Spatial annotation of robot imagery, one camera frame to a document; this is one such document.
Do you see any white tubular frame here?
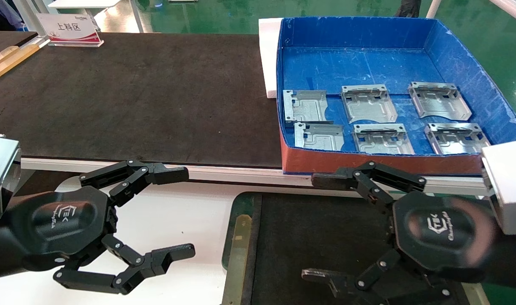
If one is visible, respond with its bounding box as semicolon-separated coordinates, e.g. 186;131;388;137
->
426;0;516;27

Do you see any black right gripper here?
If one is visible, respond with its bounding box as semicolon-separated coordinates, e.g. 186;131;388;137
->
301;161;499;305

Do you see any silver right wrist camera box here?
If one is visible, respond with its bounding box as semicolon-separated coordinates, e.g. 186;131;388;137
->
481;139;516;236

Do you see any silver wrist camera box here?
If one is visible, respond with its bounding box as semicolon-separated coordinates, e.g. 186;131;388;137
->
481;139;516;236
0;136;22;221

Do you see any white and red sign placard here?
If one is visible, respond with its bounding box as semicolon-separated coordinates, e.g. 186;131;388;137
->
36;13;105;47

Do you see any black container tray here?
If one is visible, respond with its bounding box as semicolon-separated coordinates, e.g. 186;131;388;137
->
221;191;491;305

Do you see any white foam block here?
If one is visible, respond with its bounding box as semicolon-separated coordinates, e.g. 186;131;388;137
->
258;18;284;99

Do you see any tan wooden strip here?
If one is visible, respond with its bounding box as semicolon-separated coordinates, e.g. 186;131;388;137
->
0;44;41;86

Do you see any blue fabric object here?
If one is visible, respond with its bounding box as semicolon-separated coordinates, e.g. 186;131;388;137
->
0;0;25;31

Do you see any stamped sheet metal bracket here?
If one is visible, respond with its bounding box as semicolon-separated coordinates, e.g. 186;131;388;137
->
341;84;398;124
424;123;491;155
283;89;328;128
407;81;472;122
294;122;344;151
352;123;415;155

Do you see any blue corrugated plastic box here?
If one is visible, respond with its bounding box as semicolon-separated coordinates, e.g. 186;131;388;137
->
276;16;516;176

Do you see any dark felt table mat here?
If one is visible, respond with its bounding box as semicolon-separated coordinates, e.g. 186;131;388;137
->
0;32;284;169

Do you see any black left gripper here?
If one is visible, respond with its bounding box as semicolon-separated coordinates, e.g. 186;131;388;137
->
8;160;196;296

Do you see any white background table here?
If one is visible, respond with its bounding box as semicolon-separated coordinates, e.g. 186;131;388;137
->
47;0;145;33

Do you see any aluminium table edge rail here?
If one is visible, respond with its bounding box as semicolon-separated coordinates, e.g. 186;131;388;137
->
21;158;495;197

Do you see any white metal stand post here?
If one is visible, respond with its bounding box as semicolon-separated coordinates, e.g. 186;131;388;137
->
13;0;51;39

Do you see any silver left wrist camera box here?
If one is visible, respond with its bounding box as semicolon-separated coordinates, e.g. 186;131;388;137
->
0;136;22;221

